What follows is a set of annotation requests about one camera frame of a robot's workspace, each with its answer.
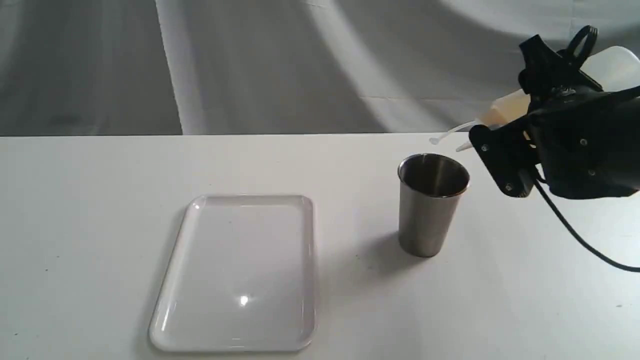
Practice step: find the white plastic tray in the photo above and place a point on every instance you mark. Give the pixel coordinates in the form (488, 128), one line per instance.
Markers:
(241, 277)

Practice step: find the grey fabric backdrop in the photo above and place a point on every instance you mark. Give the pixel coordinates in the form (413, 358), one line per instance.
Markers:
(222, 67)

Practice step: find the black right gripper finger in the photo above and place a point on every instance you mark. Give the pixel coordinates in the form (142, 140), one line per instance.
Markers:
(547, 70)

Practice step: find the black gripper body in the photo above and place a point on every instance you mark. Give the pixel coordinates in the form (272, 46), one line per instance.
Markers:
(587, 144)

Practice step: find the stainless steel cup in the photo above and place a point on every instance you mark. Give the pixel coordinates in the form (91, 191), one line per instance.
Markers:
(431, 186)

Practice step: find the clear plastic squeeze bottle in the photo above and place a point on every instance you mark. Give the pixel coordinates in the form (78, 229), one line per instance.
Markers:
(615, 69)

